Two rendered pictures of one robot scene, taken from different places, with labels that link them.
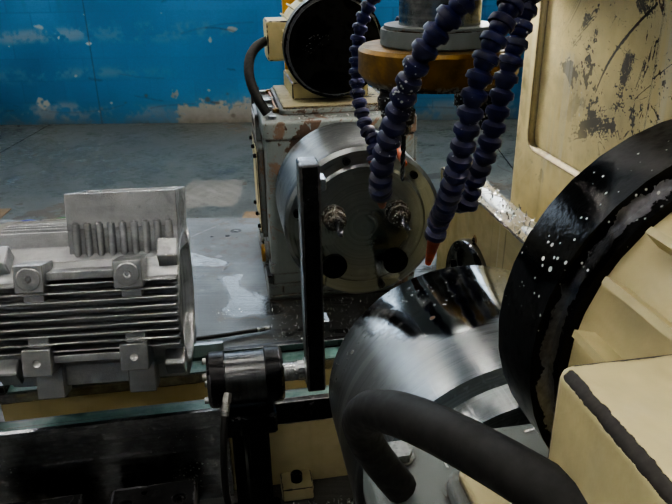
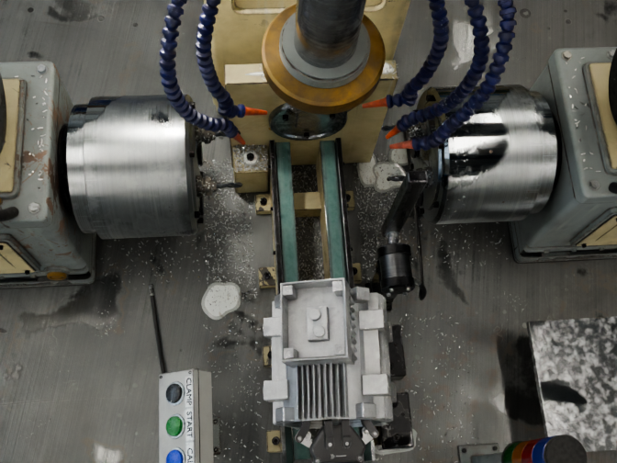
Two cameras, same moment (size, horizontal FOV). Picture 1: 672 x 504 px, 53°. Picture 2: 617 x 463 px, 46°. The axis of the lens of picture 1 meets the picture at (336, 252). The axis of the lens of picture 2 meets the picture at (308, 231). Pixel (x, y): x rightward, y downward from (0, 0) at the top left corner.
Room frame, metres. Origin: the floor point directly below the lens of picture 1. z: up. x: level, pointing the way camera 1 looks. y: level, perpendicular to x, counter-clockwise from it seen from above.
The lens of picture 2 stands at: (0.80, 0.49, 2.25)
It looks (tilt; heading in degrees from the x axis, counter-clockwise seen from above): 70 degrees down; 265
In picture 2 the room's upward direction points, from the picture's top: 10 degrees clockwise
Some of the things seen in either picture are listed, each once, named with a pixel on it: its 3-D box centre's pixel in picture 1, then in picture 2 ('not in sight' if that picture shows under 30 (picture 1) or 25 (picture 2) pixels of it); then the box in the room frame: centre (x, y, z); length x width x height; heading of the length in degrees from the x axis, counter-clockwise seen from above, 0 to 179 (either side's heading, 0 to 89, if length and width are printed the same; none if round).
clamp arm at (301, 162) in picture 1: (310, 280); (402, 208); (0.62, 0.03, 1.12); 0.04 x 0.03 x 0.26; 99
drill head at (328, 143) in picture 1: (347, 195); (113, 167); (1.12, -0.02, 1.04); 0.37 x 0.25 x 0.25; 9
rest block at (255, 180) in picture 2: not in sight; (251, 168); (0.89, -0.13, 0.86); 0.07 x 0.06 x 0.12; 9
